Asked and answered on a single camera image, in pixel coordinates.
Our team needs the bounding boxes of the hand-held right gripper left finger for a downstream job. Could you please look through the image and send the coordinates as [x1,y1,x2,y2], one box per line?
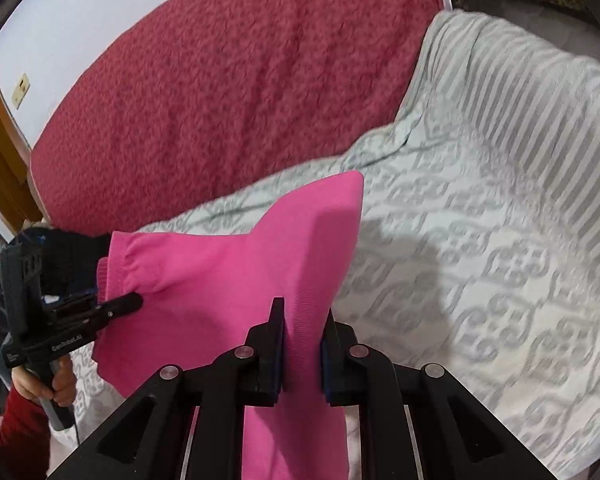
[47,297,286,480]

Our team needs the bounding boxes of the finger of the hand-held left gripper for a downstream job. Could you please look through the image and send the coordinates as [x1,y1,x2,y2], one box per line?
[96,293,144,319]

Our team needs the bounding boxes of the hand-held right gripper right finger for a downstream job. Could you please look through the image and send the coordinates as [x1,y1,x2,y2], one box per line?
[320,307,563,480]

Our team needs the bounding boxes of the pink pants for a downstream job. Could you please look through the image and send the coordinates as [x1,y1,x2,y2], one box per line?
[91,171,365,480]

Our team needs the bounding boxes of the person's left forearm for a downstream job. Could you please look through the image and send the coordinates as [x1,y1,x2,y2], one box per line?
[0,390,52,480]

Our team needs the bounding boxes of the person's left hand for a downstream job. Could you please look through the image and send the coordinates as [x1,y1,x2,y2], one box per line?
[10,355,77,406]

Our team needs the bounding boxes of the white grey patterned bedspread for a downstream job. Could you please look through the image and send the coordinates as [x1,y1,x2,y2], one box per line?
[67,9,600,478]

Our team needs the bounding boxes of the red textured blanket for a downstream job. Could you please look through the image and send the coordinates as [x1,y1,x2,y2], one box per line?
[30,0,443,236]

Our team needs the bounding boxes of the wooden door frame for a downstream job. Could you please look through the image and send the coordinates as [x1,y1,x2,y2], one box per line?
[0,57,43,226]

